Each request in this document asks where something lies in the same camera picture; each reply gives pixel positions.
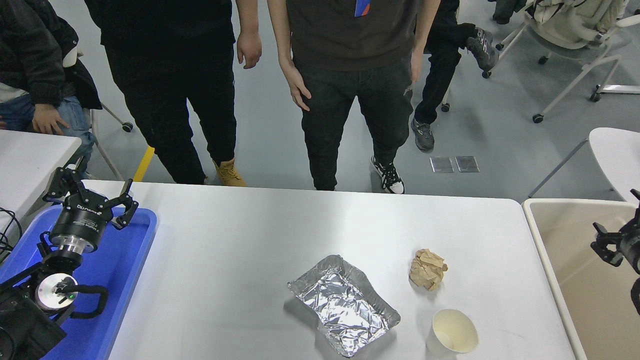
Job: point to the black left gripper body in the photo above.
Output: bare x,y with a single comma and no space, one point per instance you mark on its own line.
80,222

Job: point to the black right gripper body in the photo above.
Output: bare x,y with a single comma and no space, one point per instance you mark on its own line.
632,245

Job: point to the white paper cup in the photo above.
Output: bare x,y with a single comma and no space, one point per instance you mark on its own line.
452,332

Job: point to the crinkled foil tray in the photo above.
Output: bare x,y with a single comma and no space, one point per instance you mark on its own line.
345,305

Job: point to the person's hand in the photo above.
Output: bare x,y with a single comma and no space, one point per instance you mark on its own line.
50,119

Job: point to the person's left hand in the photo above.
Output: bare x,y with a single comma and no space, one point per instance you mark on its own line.
249,50
417,65

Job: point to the person's right hand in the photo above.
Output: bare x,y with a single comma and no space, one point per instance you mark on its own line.
297,85

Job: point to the white rectangular side table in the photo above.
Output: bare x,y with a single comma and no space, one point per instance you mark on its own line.
30,160

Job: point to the large pale plastic bin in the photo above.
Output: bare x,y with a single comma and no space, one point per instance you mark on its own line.
575,280

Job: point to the blue plastic tray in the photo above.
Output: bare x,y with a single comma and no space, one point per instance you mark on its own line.
125,280

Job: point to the wheeled chair with white back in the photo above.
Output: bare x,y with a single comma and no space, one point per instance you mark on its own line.
127,127

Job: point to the person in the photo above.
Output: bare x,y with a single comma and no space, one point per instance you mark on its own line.
30,60
437,75
165,75
350,60

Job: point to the metal floor plate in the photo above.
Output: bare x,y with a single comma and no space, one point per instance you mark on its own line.
467,164
442,165

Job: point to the crumpled tan paper ball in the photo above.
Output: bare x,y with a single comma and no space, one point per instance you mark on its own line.
427,270

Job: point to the beige jacket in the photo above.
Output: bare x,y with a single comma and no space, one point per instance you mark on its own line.
570,20

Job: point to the dark bag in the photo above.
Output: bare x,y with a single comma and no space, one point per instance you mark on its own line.
505,12

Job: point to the white frame wheeled chair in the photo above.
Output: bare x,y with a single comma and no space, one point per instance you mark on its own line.
575,82

